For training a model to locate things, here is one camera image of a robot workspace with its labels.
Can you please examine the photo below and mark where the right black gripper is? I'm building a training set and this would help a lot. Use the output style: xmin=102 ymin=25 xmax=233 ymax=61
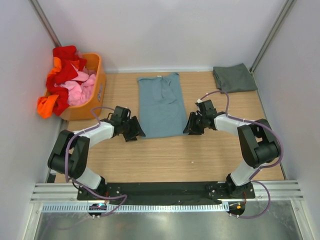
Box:
xmin=183 ymin=112 xmax=206 ymax=136

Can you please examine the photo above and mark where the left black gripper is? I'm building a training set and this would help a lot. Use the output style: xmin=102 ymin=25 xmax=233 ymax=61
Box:
xmin=121 ymin=116 xmax=145 ymax=142

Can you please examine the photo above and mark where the blue-grey t shirt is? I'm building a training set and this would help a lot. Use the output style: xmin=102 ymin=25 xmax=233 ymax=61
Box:
xmin=137 ymin=72 xmax=188 ymax=139

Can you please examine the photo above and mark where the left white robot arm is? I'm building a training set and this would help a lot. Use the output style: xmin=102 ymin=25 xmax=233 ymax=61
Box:
xmin=47 ymin=106 xmax=146 ymax=200

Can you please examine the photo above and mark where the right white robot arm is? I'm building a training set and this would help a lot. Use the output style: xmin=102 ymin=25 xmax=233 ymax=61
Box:
xmin=183 ymin=100 xmax=283 ymax=198

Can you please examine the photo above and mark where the folded dark grey t shirt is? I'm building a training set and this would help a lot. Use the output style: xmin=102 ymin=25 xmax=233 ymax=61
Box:
xmin=212 ymin=63 xmax=258 ymax=94

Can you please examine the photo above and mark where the pink t shirt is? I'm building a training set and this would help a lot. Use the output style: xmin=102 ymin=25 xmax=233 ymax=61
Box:
xmin=61 ymin=51 xmax=96 ymax=106

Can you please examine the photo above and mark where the orange plastic laundry basket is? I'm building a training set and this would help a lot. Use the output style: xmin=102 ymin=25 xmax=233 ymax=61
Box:
xmin=59 ymin=52 xmax=107 ymax=121

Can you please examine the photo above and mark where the orange t shirt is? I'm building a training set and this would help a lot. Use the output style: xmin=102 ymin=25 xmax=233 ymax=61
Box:
xmin=37 ymin=57 xmax=62 ymax=119

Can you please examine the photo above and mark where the red t shirt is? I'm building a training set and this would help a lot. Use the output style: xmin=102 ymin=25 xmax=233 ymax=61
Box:
xmin=45 ymin=45 xmax=87 ymax=116

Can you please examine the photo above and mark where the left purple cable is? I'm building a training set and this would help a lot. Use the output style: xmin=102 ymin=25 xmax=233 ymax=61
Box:
xmin=64 ymin=106 xmax=128 ymax=217

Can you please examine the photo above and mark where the purple cable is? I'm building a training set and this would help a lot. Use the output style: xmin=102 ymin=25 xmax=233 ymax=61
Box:
xmin=196 ymin=90 xmax=285 ymax=220
xmin=64 ymin=106 xmax=128 ymax=217

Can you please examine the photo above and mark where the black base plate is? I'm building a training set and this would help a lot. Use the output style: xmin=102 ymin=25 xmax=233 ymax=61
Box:
xmin=76 ymin=181 xmax=256 ymax=206

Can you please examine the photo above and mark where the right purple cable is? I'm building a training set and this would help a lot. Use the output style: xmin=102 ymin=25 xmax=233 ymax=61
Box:
xmin=196 ymin=90 xmax=285 ymax=220

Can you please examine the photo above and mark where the slotted white cable duct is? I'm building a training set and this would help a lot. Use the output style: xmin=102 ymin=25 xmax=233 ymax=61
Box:
xmin=41 ymin=202 xmax=229 ymax=213

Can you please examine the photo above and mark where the aluminium frame rail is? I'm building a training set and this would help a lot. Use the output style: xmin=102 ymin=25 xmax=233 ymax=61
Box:
xmin=30 ymin=180 xmax=304 ymax=203

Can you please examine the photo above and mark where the right aluminium corner post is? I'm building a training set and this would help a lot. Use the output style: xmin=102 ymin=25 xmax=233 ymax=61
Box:
xmin=249 ymin=0 xmax=297 ymax=76

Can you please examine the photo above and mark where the aluminium corner post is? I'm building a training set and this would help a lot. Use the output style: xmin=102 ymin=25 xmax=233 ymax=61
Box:
xmin=29 ymin=0 xmax=62 ymax=47
xmin=249 ymin=0 xmax=297 ymax=76

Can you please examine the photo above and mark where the left aluminium corner post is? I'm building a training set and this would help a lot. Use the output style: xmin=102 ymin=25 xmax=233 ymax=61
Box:
xmin=29 ymin=0 xmax=62 ymax=47

